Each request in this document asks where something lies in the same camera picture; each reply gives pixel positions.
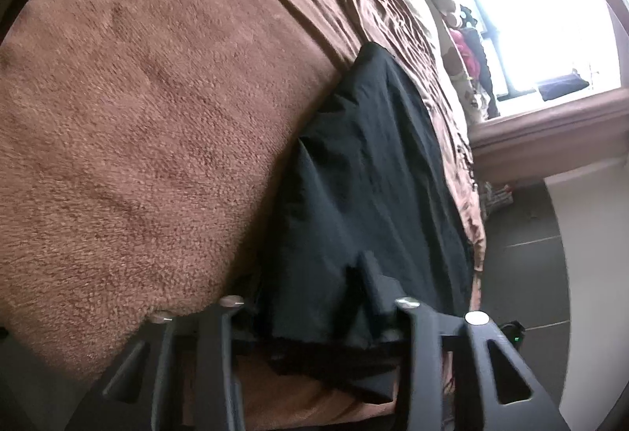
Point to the black plush toy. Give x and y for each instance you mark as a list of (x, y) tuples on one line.
[(470, 16)]

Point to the pinkish brown curtain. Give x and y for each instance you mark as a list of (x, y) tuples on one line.
[(550, 146)]

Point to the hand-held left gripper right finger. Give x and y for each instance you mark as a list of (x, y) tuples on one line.
[(378, 293)]

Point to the window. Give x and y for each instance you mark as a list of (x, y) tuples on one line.
[(540, 18)]

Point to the stack of books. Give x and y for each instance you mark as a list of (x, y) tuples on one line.
[(496, 200)]

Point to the dark hanging cloth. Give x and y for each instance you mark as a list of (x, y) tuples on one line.
[(562, 87)]

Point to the black garment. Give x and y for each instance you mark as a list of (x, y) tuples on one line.
[(486, 67)]

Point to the beige quilt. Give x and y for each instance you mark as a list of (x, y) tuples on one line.
[(432, 48)]

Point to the pink garment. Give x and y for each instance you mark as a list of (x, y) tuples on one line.
[(467, 53)]

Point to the black pants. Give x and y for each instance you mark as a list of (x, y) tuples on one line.
[(368, 166)]

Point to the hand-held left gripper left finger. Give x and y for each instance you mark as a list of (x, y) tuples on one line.
[(216, 328)]

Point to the brown blanket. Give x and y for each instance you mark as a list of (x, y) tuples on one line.
[(123, 141)]

